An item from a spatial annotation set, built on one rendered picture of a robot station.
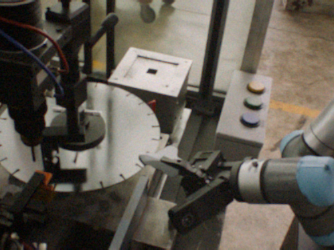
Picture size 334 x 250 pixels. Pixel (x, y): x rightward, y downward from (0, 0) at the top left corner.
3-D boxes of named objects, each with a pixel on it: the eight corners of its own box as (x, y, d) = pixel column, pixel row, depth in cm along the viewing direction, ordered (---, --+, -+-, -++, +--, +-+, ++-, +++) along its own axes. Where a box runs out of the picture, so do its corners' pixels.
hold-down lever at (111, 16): (84, 21, 73) (84, 5, 71) (120, 28, 72) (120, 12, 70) (63, 43, 67) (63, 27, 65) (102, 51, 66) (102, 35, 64)
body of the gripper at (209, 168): (207, 182, 88) (263, 182, 80) (187, 210, 82) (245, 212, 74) (194, 150, 85) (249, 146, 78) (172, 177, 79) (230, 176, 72)
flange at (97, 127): (45, 116, 91) (45, 107, 89) (98, 108, 94) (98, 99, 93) (55, 152, 83) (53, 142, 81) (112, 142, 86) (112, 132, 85)
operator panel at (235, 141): (224, 111, 130) (233, 69, 121) (261, 119, 129) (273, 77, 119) (206, 177, 109) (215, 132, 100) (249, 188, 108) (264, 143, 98)
